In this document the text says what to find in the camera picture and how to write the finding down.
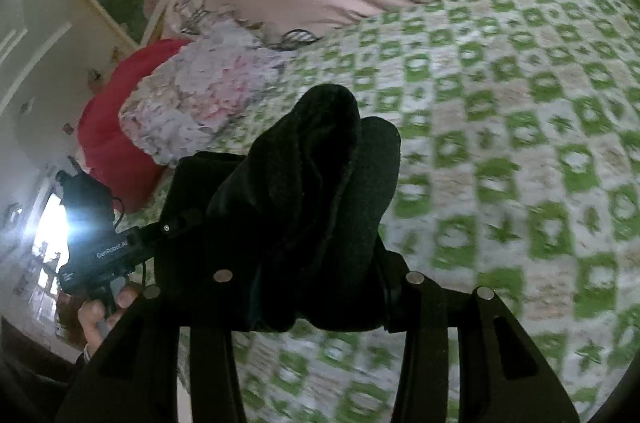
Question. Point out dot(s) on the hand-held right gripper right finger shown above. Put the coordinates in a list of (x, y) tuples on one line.
[(425, 328)]

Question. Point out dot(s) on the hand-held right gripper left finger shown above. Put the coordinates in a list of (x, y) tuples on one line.
[(210, 353)]

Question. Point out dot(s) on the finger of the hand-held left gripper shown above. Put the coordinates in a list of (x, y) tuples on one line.
[(167, 229)]

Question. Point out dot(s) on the black pants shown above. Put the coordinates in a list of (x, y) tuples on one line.
[(300, 203)]

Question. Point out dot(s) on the person's left hand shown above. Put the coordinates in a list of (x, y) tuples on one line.
[(95, 320)]

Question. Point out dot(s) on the bright window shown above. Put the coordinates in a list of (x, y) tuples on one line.
[(47, 243)]

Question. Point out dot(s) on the red pillow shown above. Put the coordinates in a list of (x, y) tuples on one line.
[(115, 143)]

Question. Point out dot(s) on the floral ruffled pillow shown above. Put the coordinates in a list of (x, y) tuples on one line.
[(200, 93)]

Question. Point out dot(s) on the green patterned bedsheet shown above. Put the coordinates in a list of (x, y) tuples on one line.
[(500, 128)]

